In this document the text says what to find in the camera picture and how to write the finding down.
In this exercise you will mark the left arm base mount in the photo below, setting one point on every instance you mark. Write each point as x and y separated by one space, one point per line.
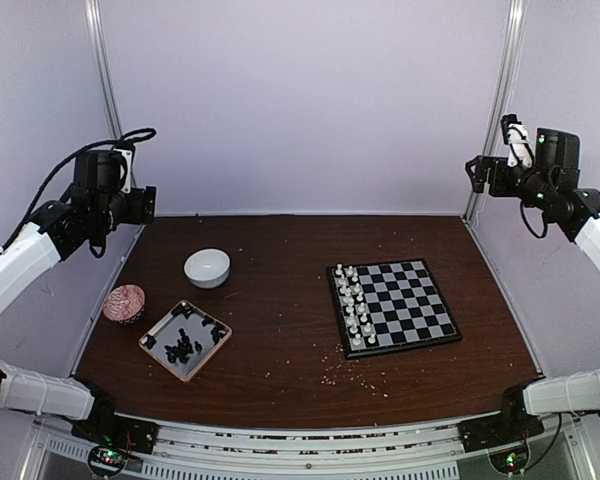
117 445

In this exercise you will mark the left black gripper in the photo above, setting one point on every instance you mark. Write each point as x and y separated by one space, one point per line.
142 208

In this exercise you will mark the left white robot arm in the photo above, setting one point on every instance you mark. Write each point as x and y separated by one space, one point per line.
100 198

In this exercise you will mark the black grey chessboard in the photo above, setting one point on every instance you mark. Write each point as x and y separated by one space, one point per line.
389 307

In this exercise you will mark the red patterned bowl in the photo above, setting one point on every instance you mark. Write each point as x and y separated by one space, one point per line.
125 305

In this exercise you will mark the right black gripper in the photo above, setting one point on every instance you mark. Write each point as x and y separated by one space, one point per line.
497 186

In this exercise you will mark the left aluminium frame post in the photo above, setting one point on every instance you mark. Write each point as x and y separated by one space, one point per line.
97 37

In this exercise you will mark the right aluminium frame post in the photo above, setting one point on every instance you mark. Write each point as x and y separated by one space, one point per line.
507 74

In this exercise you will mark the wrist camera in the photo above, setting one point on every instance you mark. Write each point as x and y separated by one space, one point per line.
125 158
516 138

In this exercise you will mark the white ceramic bowl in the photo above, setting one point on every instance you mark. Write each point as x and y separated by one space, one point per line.
207 268

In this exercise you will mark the wooden rimmed black tray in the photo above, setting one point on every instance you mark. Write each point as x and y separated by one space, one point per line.
185 340

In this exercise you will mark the aluminium frame post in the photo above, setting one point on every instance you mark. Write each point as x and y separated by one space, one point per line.
507 74
97 37

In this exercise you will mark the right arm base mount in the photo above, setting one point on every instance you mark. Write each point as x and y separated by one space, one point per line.
500 435

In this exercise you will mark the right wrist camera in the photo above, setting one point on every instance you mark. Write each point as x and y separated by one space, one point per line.
516 138

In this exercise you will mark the aluminium front rail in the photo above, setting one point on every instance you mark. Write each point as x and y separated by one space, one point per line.
429 450

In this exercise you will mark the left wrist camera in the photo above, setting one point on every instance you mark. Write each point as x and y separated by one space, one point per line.
125 158

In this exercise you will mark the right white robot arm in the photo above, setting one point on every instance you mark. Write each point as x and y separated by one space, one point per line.
544 175

